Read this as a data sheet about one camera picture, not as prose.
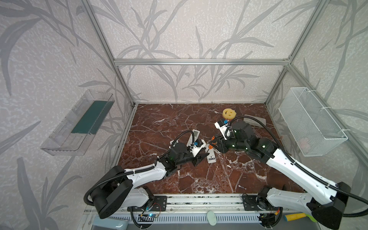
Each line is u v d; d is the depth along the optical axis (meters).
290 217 0.68
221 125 0.62
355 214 0.42
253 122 1.05
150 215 0.71
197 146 0.67
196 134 1.00
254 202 0.73
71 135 0.64
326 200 0.38
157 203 0.73
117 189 0.42
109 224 0.66
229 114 1.09
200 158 0.70
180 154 0.62
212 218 0.68
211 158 0.89
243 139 0.54
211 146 0.69
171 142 0.97
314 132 0.63
